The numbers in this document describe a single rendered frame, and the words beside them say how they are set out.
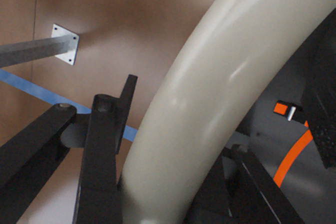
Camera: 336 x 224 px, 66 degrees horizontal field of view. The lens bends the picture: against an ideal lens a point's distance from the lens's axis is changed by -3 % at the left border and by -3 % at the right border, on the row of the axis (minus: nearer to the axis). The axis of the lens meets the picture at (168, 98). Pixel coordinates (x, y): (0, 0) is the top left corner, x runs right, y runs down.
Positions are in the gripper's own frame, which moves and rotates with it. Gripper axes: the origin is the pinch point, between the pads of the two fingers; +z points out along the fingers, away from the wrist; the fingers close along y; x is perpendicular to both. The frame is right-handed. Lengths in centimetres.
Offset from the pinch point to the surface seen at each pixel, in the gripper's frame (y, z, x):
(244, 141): 58, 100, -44
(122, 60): -13, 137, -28
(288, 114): 72, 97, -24
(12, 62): -64, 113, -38
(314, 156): 93, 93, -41
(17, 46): -65, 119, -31
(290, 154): 83, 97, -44
